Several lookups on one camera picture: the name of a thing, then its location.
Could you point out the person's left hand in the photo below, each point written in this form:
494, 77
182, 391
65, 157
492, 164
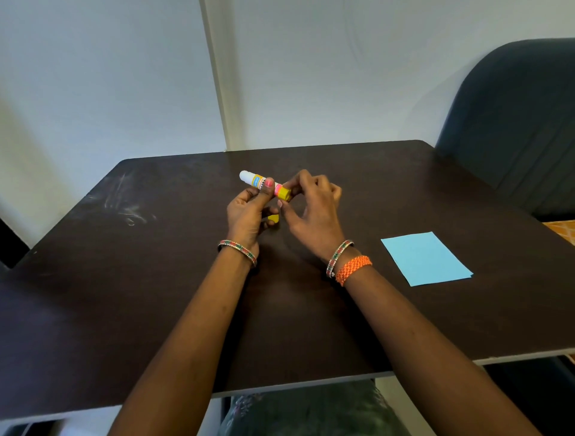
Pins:
242, 220

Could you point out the person's right hand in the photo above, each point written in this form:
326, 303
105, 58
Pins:
319, 220

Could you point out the person's left thumb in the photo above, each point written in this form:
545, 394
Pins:
263, 194

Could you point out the person's right thumb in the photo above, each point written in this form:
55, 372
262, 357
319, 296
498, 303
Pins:
288, 214

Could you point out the white glue stick yellow base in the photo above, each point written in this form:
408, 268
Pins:
251, 179

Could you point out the person's left forearm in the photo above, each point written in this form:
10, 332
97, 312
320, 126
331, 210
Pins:
193, 350

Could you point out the person's right forearm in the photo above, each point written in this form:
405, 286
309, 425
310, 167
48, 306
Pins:
426, 355

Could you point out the beaded bangle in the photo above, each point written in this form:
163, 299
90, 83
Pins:
240, 249
337, 257

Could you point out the light blue paper sheet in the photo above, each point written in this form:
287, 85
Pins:
424, 258

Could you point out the person's dark patterned clothing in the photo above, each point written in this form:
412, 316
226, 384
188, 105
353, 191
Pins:
314, 411

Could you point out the dark blue upholstered chair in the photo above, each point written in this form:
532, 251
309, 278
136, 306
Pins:
516, 125

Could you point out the black furniture piece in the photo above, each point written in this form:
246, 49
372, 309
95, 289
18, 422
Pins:
10, 247

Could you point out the orange patterned cloth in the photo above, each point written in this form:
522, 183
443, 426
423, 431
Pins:
564, 230

